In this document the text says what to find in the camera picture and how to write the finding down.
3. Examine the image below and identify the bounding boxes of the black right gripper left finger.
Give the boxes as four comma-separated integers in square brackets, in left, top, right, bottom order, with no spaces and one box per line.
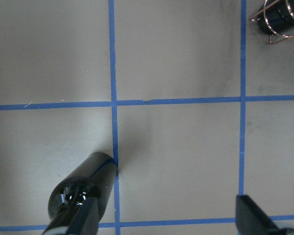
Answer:
[65,197,99,235]

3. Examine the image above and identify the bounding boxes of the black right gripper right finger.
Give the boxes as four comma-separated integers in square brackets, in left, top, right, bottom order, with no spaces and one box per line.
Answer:
[235,195,280,235]

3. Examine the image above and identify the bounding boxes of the dark wine bottle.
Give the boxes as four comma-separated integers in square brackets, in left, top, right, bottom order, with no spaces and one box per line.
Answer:
[265,0,294,33]
[43,152,118,235]

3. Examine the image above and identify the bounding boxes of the copper wire bottle basket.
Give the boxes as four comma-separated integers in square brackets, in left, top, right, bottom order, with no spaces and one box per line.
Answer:
[249,0,294,45]

